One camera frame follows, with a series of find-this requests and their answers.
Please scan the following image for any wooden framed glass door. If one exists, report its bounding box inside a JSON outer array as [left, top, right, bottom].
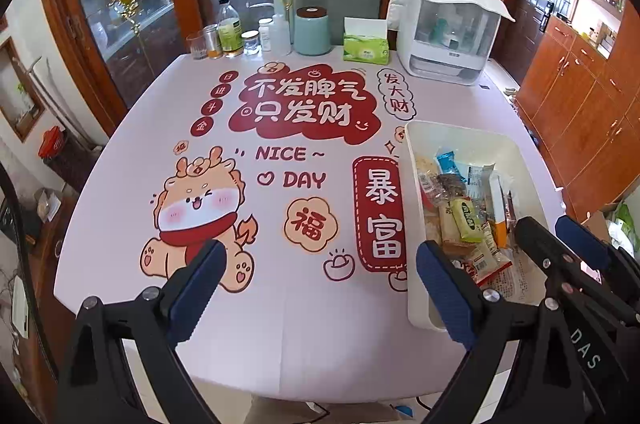
[[37, 0, 202, 136]]

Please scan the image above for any green tissue box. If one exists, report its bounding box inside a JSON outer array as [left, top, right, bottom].
[[342, 17, 391, 66]]

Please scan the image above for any teal canister with brown lid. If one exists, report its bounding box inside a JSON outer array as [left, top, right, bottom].
[[293, 7, 331, 56]]

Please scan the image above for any white plastic bottle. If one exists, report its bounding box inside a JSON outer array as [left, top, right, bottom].
[[270, 14, 292, 56]]

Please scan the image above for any glass bottle with green label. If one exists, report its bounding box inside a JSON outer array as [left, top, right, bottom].
[[217, 0, 246, 57]]

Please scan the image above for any cardboard box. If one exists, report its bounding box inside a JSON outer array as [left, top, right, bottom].
[[582, 201, 640, 246]]

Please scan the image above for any large blue-white clear bag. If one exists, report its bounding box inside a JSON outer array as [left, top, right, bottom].
[[466, 163, 497, 201]]

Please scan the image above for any bright blue snack packet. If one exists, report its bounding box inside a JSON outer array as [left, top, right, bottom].
[[435, 149, 459, 175]]

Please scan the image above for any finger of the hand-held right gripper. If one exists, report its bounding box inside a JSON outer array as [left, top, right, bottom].
[[515, 217, 577, 293], [555, 215, 640, 301]]

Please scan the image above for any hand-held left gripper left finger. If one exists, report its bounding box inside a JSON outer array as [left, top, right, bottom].
[[57, 240, 228, 424]]

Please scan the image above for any white plastic bin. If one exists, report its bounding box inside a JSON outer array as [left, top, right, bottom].
[[404, 119, 567, 331]]

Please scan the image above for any white pill bottle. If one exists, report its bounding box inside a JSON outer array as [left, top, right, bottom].
[[258, 18, 274, 52]]

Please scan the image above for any wooden wall cabinet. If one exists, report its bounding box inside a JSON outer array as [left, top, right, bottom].
[[515, 0, 640, 221]]

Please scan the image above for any small white red-label packet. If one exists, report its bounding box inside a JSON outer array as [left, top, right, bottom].
[[462, 244, 514, 288]]

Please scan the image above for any white countertop storage cabinet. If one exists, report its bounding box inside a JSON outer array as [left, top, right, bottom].
[[387, 0, 516, 86]]

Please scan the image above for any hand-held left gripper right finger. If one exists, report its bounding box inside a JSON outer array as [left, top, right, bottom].
[[416, 241, 589, 424]]

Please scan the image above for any metal tin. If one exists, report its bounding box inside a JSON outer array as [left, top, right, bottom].
[[202, 24, 224, 58]]

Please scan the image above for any printed pink tablecloth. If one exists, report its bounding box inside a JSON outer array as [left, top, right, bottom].
[[52, 49, 568, 405]]

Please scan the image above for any green snack packet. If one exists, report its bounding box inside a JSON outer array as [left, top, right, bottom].
[[459, 199, 487, 241]]

